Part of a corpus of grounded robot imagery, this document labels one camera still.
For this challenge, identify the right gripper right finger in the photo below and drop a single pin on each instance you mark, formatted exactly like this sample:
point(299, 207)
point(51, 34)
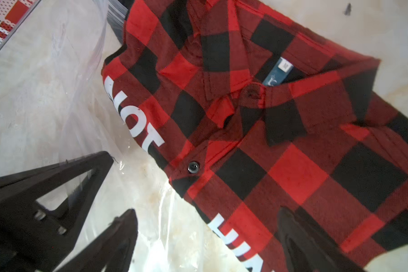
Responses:
point(307, 250)

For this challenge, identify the red black plaid shirt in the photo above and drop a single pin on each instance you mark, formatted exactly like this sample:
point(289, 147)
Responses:
point(249, 113)

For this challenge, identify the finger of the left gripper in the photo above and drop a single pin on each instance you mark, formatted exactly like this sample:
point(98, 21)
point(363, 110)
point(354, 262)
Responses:
point(34, 237)

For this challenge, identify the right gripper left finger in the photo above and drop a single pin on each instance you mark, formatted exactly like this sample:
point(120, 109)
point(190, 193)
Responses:
point(111, 251)

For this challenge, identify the clear vacuum bag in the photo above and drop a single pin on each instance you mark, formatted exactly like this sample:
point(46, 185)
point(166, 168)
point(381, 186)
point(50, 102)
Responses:
point(53, 108)

